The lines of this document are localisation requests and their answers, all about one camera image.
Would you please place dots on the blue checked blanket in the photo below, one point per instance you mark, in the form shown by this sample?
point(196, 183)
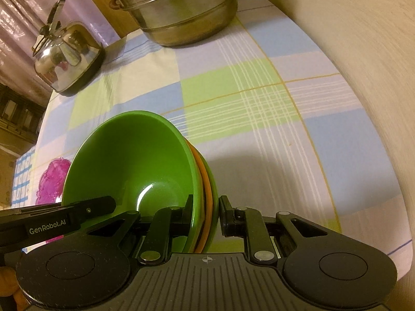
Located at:
point(22, 181)

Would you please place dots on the wooden panel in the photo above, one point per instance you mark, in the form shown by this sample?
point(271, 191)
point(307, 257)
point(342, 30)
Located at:
point(103, 0)

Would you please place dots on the steel steamer pot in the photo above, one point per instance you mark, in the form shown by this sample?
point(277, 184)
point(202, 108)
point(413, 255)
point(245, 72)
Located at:
point(184, 13)

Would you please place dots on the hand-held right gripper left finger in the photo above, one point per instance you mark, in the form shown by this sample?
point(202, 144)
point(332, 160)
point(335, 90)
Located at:
point(188, 215)

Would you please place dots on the checked tablecloth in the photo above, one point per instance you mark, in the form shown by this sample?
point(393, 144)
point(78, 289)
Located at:
point(259, 120)

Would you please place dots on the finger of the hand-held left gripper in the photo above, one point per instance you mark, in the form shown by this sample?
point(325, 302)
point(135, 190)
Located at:
point(97, 207)

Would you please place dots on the pale purple curtain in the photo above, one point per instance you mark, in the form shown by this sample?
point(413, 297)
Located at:
point(22, 22)

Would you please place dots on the pink glass bowl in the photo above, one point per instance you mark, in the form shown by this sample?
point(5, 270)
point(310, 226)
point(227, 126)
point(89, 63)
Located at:
point(53, 181)

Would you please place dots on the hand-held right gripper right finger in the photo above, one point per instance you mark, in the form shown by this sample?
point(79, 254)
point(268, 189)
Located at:
point(224, 215)

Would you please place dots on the green bowl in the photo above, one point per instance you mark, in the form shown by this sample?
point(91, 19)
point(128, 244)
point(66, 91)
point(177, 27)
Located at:
point(136, 162)
point(214, 207)

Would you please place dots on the person's left hand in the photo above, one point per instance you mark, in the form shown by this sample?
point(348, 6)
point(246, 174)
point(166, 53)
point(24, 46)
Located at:
point(7, 281)

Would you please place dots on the orange bowl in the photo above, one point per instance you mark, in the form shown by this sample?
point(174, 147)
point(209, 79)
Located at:
point(207, 197)

